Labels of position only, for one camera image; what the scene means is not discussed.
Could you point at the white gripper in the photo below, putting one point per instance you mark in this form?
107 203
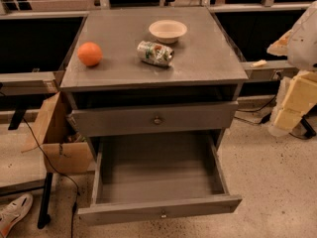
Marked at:
303 45

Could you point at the black table leg right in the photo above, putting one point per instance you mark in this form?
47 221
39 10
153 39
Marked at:
303 131

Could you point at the grey top drawer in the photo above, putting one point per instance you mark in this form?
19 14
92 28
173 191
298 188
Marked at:
154 118

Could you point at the crushed green soda can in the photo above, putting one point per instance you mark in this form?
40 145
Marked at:
154 53

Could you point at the grey drawer cabinet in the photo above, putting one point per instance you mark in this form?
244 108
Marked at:
204 67

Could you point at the white sneaker shoe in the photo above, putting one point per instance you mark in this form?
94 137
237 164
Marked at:
14 212

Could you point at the black table leg left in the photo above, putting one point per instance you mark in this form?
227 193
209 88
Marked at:
44 217

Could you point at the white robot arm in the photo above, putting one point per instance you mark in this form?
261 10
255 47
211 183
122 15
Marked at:
302 43

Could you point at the grey drawer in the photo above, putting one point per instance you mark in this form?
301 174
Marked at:
154 118
157 176

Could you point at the orange fruit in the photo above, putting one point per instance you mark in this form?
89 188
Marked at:
89 54

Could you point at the black table leg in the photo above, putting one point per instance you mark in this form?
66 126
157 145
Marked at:
303 131
44 217

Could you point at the small yellow foam piece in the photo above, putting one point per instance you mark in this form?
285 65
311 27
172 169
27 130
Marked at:
258 63

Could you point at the brown cardboard box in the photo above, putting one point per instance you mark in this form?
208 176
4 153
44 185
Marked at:
52 132

